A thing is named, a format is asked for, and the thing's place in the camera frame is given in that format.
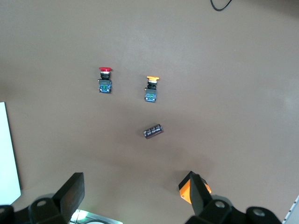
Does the red push button switch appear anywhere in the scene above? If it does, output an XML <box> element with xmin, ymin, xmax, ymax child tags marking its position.
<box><xmin>97</xmin><ymin>67</ymin><xmax>113</xmax><ymax>93</ymax></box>

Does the black cylindrical capacitor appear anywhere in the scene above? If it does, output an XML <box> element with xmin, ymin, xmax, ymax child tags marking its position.
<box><xmin>142</xmin><ymin>124</ymin><xmax>164</xmax><ymax>140</ymax></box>

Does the yellow push button switch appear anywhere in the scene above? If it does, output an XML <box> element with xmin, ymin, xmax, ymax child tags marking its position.
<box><xmin>143</xmin><ymin>75</ymin><xmax>161</xmax><ymax>102</ymax></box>

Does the aluminium table edge rail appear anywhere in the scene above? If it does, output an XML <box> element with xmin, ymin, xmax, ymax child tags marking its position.
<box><xmin>281</xmin><ymin>195</ymin><xmax>299</xmax><ymax>224</ymax></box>

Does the orange box with hole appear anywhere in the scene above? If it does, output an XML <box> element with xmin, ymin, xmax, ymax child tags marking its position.
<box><xmin>178</xmin><ymin>171</ymin><xmax>213</xmax><ymax>206</ymax></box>

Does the black looped cable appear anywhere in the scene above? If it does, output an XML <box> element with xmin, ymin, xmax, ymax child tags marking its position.
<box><xmin>209</xmin><ymin>0</ymin><xmax>233</xmax><ymax>12</ymax></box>

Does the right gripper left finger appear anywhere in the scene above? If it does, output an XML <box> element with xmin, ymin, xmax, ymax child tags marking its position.
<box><xmin>0</xmin><ymin>172</ymin><xmax>85</xmax><ymax>224</ymax></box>

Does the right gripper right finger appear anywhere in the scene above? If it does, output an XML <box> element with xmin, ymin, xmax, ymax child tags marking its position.
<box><xmin>185</xmin><ymin>171</ymin><xmax>285</xmax><ymax>224</ymax></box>

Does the white drawer cabinet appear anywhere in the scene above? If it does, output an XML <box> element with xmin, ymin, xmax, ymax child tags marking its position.
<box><xmin>0</xmin><ymin>101</ymin><xmax>22</xmax><ymax>207</ymax></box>

